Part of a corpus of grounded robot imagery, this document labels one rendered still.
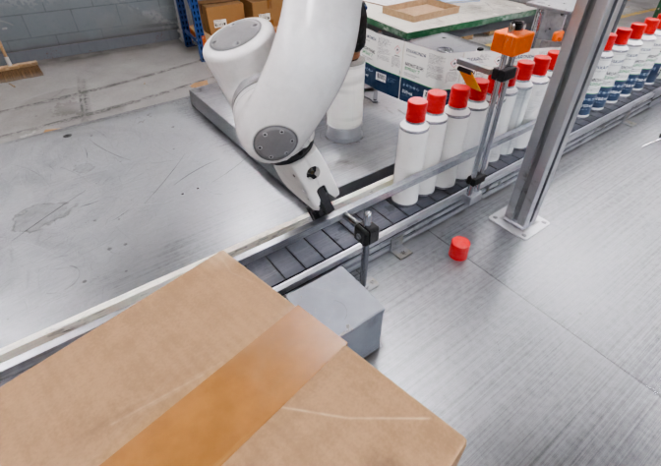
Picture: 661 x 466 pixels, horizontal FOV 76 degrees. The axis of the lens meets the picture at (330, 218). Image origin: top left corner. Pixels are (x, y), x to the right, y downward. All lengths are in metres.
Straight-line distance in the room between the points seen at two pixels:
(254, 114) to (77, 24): 4.65
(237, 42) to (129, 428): 0.37
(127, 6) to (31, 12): 0.81
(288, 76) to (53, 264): 0.63
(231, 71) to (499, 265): 0.57
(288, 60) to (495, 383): 0.50
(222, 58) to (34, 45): 4.64
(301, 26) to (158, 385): 0.32
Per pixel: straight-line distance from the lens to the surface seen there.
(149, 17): 5.11
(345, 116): 0.99
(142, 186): 1.04
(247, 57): 0.48
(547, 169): 0.84
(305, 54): 0.42
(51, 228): 1.00
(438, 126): 0.78
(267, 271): 0.69
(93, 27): 5.07
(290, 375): 0.30
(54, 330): 0.67
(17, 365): 0.59
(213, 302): 0.34
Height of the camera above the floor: 1.38
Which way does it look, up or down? 39 degrees down
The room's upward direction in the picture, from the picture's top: straight up
